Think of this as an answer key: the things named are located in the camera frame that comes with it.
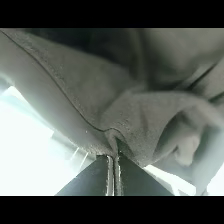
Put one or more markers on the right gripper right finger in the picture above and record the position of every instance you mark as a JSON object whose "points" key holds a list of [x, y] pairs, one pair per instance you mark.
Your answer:
{"points": [[136, 180]]}

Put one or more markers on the black T-shirt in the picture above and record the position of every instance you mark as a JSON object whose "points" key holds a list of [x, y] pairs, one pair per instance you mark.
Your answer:
{"points": [[133, 93]]}

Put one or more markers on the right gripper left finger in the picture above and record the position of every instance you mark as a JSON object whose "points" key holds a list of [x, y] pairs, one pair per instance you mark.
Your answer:
{"points": [[91, 180]]}

